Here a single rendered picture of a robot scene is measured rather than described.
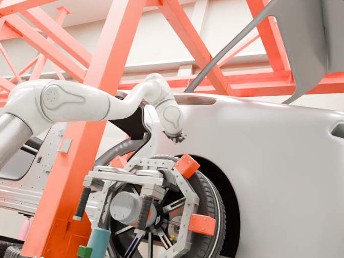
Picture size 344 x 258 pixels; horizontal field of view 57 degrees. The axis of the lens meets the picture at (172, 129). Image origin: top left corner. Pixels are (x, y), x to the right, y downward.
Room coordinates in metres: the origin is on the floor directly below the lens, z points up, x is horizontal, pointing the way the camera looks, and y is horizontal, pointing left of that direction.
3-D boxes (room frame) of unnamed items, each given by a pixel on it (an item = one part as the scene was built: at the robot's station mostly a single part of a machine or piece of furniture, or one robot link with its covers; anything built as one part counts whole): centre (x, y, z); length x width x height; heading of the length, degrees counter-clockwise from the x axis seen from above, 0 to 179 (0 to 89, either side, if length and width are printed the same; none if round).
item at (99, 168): (1.54, 0.19, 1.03); 0.19 x 0.18 x 0.11; 147
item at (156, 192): (1.33, 0.01, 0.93); 0.09 x 0.05 x 0.05; 147
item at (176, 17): (3.03, -0.23, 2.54); 2.58 x 0.12 x 0.42; 147
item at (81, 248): (1.33, 0.22, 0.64); 0.04 x 0.04 x 0.04; 57
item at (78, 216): (1.49, 0.31, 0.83); 0.04 x 0.04 x 0.16
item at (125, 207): (1.53, 0.08, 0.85); 0.21 x 0.14 x 0.14; 147
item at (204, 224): (1.42, -0.22, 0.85); 0.09 x 0.08 x 0.07; 57
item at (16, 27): (4.09, 1.39, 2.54); 2.58 x 0.12 x 0.42; 147
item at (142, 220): (1.30, 0.03, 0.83); 0.04 x 0.04 x 0.16
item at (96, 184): (1.51, 0.30, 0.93); 0.09 x 0.05 x 0.05; 147
